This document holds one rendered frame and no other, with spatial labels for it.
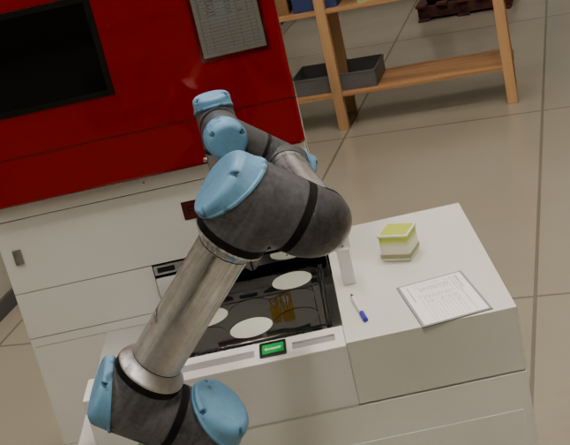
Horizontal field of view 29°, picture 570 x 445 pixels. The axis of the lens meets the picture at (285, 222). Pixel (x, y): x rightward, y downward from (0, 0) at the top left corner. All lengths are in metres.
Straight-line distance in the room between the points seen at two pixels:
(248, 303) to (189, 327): 0.96
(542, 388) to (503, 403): 1.49
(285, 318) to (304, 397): 0.32
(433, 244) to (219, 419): 0.95
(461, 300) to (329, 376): 0.31
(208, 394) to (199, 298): 0.22
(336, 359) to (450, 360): 0.23
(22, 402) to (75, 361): 1.66
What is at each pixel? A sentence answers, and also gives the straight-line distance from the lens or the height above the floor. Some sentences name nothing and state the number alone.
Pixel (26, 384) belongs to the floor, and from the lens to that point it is 4.77.
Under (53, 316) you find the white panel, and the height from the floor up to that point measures 0.90.
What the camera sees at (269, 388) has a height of 0.90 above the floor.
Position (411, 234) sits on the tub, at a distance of 2.55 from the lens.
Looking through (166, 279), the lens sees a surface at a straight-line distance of 2.85.
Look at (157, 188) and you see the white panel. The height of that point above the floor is 1.17.
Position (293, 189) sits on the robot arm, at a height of 1.46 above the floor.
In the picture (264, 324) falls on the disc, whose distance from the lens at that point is 2.55.
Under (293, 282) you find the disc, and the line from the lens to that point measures 2.73.
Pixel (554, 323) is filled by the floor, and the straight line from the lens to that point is 4.24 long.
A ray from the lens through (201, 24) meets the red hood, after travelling 2.61.
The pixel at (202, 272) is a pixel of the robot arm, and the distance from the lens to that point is 1.68.
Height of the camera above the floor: 1.99
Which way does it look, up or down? 20 degrees down
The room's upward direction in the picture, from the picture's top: 13 degrees counter-clockwise
